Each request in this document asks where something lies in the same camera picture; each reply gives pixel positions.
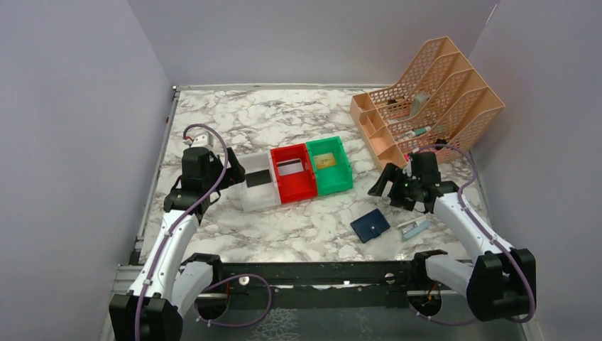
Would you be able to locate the white plastic bin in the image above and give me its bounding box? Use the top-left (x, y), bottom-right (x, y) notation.
top-left (239, 151), bottom-right (281, 212)

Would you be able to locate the navy blue card holder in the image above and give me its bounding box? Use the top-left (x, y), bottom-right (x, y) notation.
top-left (350, 209), bottom-right (390, 244)

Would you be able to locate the green plastic bin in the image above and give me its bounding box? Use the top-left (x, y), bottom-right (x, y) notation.
top-left (305, 136), bottom-right (354, 196)

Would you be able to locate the red plastic bin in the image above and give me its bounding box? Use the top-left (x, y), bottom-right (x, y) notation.
top-left (270, 144), bottom-right (318, 204)

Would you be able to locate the peach desk organizer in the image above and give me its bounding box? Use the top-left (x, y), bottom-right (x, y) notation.
top-left (350, 36), bottom-right (505, 170)

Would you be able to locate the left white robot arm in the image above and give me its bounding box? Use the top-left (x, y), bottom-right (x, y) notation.
top-left (109, 147), bottom-right (245, 340)

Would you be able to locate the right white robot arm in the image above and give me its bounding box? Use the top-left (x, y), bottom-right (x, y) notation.
top-left (368, 151), bottom-right (537, 323)

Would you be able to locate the black card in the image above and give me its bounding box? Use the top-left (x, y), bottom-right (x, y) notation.
top-left (246, 169), bottom-right (273, 188)

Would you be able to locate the white grey card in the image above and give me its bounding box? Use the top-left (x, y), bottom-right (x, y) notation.
top-left (277, 158), bottom-right (304, 176)

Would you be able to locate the gold card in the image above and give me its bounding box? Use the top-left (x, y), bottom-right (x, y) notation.
top-left (313, 153), bottom-right (337, 170)

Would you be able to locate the green capped marker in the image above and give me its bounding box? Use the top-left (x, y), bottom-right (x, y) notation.
top-left (395, 126), bottom-right (431, 142)

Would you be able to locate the grey eraser block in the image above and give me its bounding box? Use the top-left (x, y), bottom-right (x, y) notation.
top-left (410, 92), bottom-right (431, 118)

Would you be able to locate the black front rail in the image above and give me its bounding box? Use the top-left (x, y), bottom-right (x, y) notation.
top-left (195, 261), bottom-right (446, 318)

